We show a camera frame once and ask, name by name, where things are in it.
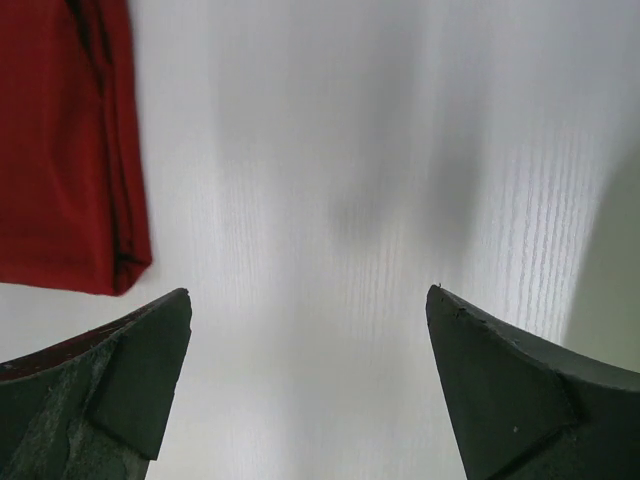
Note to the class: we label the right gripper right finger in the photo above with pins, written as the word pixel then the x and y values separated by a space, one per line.
pixel 522 407

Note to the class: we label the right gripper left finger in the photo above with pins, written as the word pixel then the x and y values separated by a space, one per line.
pixel 96 406

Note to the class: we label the red t shirt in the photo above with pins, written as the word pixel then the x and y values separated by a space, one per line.
pixel 73 205

